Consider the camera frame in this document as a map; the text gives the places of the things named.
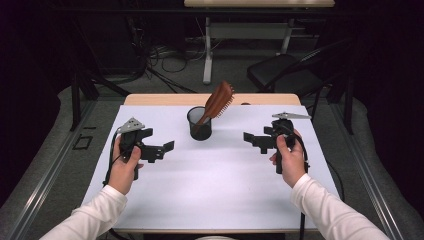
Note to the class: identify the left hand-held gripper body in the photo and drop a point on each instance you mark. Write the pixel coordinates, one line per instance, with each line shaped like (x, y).
(150, 152)

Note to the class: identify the white-legged desk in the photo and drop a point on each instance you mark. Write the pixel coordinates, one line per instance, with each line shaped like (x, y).
(260, 3)

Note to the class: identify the white table cover board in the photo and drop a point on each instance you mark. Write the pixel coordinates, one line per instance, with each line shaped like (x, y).
(213, 186)

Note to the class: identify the black mesh pen holder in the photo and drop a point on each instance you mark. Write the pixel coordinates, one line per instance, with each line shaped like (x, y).
(201, 133)

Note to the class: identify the person's white clothing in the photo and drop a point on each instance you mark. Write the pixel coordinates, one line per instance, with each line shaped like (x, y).
(215, 238)

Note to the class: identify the person's left hand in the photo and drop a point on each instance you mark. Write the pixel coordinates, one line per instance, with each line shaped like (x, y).
(121, 176)

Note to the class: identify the brown wooden hairbrush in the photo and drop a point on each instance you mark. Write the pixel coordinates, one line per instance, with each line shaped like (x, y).
(218, 100)

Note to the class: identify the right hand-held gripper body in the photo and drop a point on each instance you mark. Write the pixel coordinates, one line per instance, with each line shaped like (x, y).
(283, 128)

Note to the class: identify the black horizontal metal bar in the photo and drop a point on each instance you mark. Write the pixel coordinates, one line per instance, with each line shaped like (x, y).
(133, 11)

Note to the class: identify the aluminium floor rail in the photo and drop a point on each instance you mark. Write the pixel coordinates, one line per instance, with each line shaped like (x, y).
(54, 166)
(366, 170)

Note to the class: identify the light wooden table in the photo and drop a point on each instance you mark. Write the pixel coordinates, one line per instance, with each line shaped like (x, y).
(160, 99)

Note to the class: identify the person's right hand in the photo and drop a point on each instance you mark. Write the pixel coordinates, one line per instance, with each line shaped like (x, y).
(293, 166)

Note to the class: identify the black metal stand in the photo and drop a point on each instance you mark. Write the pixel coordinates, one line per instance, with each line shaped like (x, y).
(75, 100)

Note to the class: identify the black folding chair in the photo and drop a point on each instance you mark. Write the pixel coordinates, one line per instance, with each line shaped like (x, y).
(283, 71)

